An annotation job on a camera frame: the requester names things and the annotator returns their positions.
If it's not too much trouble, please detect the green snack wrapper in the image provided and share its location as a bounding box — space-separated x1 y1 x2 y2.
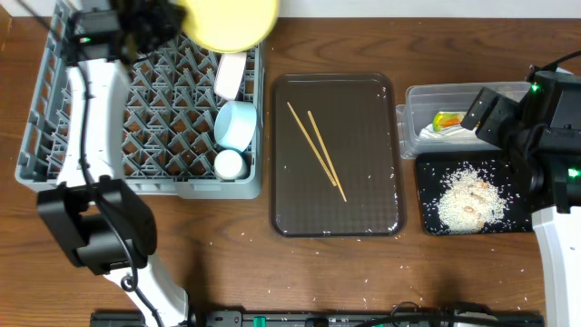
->
432 112 466 132

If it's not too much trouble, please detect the white paper napkin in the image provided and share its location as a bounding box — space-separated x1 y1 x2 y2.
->
419 124 477 142

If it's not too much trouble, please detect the yellow plate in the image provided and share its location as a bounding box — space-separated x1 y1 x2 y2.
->
177 0 280 53

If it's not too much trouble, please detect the leftover rice pile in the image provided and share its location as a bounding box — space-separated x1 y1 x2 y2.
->
436 165 507 233

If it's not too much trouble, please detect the pink bowl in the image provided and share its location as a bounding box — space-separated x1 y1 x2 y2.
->
213 52 247 101

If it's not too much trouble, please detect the blue bowl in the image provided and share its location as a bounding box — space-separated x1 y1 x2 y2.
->
214 101 258 152

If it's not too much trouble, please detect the white cup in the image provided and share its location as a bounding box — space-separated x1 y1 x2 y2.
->
213 150 249 181

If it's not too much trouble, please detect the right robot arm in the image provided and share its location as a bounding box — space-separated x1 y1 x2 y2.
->
461 67 580 326

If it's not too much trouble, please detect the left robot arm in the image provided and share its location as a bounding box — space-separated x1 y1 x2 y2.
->
37 0 189 326

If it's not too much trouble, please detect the black waste tray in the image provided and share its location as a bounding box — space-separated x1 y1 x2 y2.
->
416 151 533 236

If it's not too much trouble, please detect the clear plastic bin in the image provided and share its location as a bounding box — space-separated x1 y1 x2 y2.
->
396 82 529 159

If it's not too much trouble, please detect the grey dish rack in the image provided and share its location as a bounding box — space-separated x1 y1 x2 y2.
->
15 1 262 199

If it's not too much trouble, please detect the dark brown serving tray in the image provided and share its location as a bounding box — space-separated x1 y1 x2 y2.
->
271 73 406 238

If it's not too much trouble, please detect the left wooden chopstick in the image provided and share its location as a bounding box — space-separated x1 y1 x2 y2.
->
286 102 337 187

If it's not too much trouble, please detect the wooden chopstick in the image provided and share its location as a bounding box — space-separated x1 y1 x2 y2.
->
286 102 337 187
307 111 347 203

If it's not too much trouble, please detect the right wooden chopstick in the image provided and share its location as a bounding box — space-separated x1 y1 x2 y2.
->
307 111 347 203

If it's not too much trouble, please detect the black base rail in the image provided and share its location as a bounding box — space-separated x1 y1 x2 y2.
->
89 311 545 327

